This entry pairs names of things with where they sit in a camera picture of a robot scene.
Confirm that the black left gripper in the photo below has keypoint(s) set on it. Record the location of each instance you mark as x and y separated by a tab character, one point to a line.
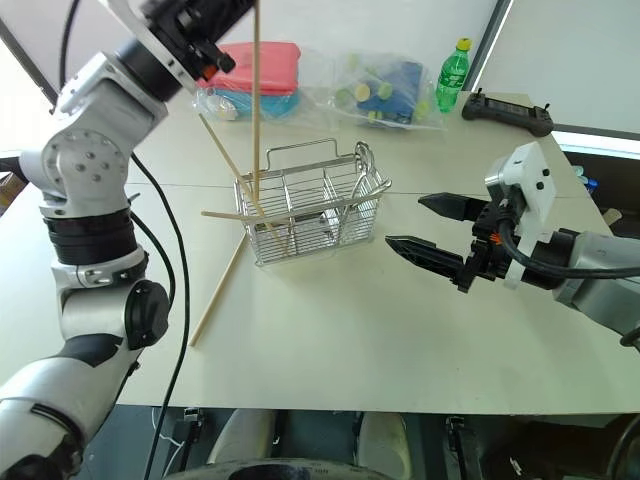
185	27

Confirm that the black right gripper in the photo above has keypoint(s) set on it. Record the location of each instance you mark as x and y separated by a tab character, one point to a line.
487	250

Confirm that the wooden chopstick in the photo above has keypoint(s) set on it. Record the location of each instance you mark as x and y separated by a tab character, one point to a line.
217	295
225	160
235	216
256	100

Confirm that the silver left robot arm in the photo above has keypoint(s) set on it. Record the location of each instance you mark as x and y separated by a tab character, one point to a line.
85	165

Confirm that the metal spoon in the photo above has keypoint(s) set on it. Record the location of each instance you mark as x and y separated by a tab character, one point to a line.
361	175

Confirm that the pink and blue bagged cloths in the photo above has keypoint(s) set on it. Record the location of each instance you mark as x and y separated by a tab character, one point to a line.
265	75

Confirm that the black handheld controller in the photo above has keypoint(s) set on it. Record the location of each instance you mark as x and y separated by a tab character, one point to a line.
505	110

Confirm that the plastic bag with blue items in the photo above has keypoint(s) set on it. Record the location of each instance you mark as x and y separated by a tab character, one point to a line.
385	90

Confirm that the small blue object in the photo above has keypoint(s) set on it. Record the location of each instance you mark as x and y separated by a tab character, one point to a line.
586	179

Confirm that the green plastic bottle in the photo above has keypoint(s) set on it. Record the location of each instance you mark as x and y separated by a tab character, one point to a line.
452	75

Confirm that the white curved shell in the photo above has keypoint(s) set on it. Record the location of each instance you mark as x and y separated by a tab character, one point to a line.
387	440
240	435

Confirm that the brown cardboard box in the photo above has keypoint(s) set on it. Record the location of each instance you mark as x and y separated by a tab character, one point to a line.
9	192

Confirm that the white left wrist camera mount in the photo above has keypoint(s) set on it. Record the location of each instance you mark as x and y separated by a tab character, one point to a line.
150	40

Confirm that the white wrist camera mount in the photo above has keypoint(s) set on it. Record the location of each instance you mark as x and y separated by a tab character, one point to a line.
530	180
150	40

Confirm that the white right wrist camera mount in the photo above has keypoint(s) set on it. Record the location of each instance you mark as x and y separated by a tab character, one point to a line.
530	180

